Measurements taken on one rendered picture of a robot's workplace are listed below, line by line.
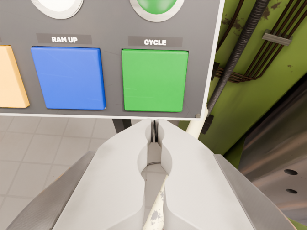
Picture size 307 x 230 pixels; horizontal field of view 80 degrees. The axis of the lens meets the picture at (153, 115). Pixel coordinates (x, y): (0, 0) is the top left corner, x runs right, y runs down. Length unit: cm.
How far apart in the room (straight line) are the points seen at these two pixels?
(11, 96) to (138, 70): 16
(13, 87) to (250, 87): 55
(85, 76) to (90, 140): 113
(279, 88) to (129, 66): 46
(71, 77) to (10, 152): 134
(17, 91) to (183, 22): 21
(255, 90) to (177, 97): 40
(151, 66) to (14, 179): 132
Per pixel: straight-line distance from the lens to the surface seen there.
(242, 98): 64
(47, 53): 24
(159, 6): 21
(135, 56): 22
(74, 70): 24
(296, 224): 89
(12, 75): 28
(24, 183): 142
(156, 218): 54
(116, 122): 55
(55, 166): 136
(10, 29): 27
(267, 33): 49
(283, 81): 58
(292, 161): 50
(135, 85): 22
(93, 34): 23
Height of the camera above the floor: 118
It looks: 58 degrees down
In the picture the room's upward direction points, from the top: 2 degrees clockwise
